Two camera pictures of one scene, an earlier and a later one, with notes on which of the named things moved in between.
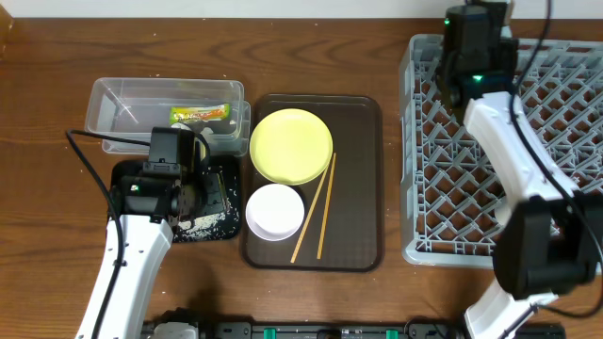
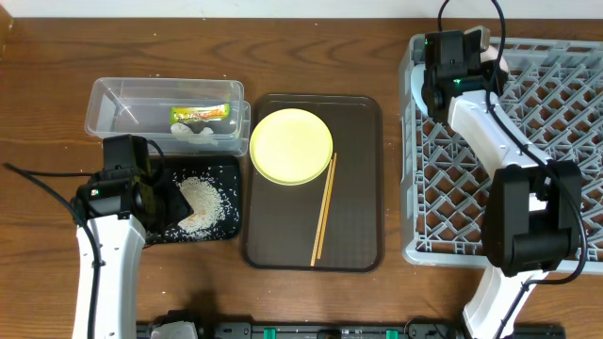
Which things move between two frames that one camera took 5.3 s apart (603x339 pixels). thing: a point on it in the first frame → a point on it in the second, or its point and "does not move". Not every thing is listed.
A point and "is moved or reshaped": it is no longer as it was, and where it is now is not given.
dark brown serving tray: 342,227 does not move
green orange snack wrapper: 203,113 does not move
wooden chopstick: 309,215 → 317,230
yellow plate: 291,146 does not move
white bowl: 274,212 is moved or reshaped
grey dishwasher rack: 451,189 does not move
